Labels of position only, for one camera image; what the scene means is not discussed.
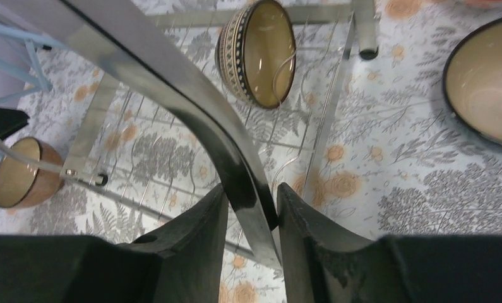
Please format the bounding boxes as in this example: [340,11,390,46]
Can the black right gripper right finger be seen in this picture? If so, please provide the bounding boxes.
[277,183,502,302]

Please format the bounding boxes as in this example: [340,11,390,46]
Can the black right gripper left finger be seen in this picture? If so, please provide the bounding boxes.
[0,185,228,302]

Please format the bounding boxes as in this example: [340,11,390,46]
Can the brown speckled bowl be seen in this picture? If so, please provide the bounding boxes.
[0,137,64,209]

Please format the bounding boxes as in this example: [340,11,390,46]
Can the steel two-tier dish rack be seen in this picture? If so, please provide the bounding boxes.
[0,0,380,271]

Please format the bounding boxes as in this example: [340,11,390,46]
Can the teal blue bowl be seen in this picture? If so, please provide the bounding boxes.
[442,18,502,145]

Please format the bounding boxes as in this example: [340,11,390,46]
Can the orange bowl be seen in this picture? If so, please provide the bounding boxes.
[461,0,502,9]

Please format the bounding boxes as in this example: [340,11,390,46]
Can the floral tablecloth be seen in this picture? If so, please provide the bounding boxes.
[0,0,502,303]

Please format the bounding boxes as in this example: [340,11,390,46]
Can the dark patterned bowl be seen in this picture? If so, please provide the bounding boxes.
[215,1,296,109]

